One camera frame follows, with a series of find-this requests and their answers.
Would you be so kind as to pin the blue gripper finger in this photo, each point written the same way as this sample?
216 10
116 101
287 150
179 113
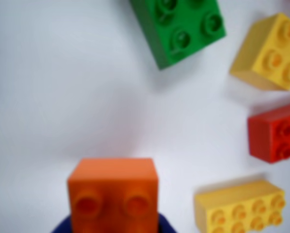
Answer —
165 225
65 227

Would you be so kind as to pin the yellow 2x4 toy brick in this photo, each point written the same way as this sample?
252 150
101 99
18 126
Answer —
237 211

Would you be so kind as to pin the red 2x4 toy brick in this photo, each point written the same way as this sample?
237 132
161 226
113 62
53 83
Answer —
273 136

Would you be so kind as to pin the orange 2x4 toy brick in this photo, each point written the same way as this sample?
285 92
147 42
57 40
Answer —
111 184

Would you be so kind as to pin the green 2x4 toy brick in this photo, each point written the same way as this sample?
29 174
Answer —
183 31

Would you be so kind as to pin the white foam board sheet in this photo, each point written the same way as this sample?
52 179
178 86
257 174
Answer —
62 85

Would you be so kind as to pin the yellow 2x2 toy brick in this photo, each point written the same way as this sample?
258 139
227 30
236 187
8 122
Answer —
268 53

